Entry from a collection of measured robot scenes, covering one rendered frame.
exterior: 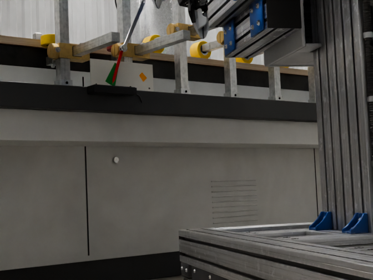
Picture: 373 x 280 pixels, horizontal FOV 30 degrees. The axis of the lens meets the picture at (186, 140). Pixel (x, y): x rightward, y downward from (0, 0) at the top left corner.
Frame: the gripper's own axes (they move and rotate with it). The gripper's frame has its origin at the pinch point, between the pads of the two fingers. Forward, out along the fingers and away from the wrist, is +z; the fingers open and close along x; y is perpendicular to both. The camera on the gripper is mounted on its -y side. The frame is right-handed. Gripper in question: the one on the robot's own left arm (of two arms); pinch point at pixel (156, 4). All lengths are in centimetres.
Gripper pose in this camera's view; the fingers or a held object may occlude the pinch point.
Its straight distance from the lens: 249.5
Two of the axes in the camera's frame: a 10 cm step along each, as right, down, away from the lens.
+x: -6.1, 0.9, 7.9
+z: 0.4, 10.0, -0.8
